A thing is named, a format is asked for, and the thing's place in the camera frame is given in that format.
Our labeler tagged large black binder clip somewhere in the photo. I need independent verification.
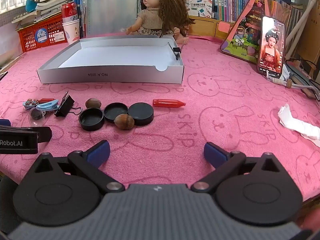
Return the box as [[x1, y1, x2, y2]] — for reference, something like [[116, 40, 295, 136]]
[[54, 91, 83, 117]]

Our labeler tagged white paper cup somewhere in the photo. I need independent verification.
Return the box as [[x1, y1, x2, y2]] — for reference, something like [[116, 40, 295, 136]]
[[62, 19, 81, 43]]

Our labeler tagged brown acorn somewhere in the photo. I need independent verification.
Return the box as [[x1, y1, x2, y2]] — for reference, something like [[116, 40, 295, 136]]
[[85, 98, 102, 109], [114, 114, 135, 130]]

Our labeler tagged smartphone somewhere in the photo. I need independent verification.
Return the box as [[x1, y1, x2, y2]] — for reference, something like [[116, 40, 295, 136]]
[[257, 15, 286, 77]]

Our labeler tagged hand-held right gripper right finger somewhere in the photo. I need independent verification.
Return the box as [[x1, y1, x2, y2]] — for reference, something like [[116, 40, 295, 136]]
[[190, 142, 285, 193]]

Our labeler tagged large red plastic basket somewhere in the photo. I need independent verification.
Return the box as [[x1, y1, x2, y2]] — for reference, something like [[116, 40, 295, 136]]
[[16, 12, 69, 53]]

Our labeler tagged blue hair clip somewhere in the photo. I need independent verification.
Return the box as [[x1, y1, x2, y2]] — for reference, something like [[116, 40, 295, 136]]
[[36, 99, 59, 113]]

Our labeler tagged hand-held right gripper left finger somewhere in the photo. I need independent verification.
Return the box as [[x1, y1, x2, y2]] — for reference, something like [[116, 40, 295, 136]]
[[34, 140, 126, 193]]

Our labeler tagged wooden bead string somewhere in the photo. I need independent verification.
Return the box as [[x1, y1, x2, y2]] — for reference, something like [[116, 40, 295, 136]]
[[12, 12, 28, 22]]

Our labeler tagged thin book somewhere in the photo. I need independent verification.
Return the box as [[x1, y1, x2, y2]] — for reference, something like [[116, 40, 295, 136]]
[[0, 54, 23, 75]]

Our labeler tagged stack of worn books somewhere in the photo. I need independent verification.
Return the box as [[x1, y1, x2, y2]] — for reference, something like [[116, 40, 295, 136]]
[[31, 0, 73, 22]]

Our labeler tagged beaded colourful hair clip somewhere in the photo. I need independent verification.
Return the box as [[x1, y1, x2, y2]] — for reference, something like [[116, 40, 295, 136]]
[[23, 98, 39, 111]]

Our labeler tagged pink rabbit-print towel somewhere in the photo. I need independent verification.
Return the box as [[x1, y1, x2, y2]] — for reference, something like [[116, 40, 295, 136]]
[[0, 34, 320, 232]]

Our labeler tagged red drink can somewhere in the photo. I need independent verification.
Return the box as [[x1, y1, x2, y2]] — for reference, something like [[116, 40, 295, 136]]
[[61, 2, 80, 24]]

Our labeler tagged colourful printed cardboard box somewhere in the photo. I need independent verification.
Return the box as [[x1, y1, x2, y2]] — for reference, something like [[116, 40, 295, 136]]
[[184, 0, 213, 18]]

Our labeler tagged small black binder clip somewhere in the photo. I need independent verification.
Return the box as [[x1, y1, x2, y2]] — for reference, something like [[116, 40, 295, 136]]
[[167, 42, 181, 61]]

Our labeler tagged translucent plastic clipboard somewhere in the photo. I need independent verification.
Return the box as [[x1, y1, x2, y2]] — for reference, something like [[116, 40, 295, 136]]
[[84, 0, 141, 37]]

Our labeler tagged wooden board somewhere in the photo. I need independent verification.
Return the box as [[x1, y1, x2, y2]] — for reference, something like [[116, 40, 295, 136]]
[[296, 2, 320, 64]]

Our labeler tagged row of blue books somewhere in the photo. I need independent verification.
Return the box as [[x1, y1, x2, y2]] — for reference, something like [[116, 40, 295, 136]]
[[72, 0, 91, 38]]

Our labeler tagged black cable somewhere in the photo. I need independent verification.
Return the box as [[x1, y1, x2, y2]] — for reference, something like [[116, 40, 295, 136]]
[[285, 58, 312, 65]]

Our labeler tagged white plastic tube frame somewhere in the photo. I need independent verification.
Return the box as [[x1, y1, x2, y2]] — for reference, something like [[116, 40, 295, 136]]
[[285, 0, 320, 55]]

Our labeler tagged crumpled white tissue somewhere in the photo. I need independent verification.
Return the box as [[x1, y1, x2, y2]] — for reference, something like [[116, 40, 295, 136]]
[[278, 103, 320, 141]]

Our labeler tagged pink toy house box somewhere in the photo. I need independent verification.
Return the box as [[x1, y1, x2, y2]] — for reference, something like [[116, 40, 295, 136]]
[[220, 0, 276, 64]]

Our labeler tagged black round bottle cap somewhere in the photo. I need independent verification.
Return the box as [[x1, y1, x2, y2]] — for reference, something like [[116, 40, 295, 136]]
[[127, 102, 155, 126], [103, 102, 129, 123], [78, 108, 105, 131]]

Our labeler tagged wooden drawer organiser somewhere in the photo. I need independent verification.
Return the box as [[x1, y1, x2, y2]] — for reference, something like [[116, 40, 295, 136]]
[[187, 15, 237, 40]]

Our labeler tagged grey cardboard box lid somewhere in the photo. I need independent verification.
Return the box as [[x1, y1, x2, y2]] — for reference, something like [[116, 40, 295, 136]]
[[37, 35, 185, 85]]

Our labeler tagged white charging cable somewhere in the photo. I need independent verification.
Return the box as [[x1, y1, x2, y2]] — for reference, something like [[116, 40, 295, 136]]
[[266, 70, 320, 93]]

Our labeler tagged clear plastic dome cap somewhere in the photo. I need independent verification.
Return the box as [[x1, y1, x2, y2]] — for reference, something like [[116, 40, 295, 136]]
[[28, 107, 47, 126]]

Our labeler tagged brown-haired doll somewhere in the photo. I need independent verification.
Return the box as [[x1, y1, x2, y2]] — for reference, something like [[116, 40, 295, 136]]
[[122, 0, 197, 46]]

